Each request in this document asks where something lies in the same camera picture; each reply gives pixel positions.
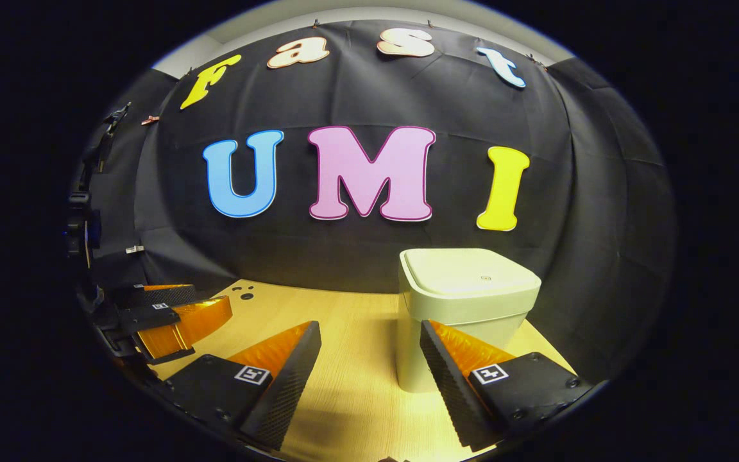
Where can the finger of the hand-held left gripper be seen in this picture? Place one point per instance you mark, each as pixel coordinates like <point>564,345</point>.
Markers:
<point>158,295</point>
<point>183,327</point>

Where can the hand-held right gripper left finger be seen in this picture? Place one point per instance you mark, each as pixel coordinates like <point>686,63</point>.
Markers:
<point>289,385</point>

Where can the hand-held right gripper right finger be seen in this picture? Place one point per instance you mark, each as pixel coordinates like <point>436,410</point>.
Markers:
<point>443,385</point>

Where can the white desktop garbage bin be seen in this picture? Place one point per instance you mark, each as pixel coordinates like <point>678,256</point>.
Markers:
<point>466,289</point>

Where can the wooden desktop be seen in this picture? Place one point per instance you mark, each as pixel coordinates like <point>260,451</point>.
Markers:
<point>356,359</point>

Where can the silver metal clip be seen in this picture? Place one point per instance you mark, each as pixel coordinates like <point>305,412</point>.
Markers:
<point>135,249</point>

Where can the copper metal clip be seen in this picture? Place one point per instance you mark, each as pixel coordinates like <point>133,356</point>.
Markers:
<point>150,120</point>

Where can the black backdrop cloth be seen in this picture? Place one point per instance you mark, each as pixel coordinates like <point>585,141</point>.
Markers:
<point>356,250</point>

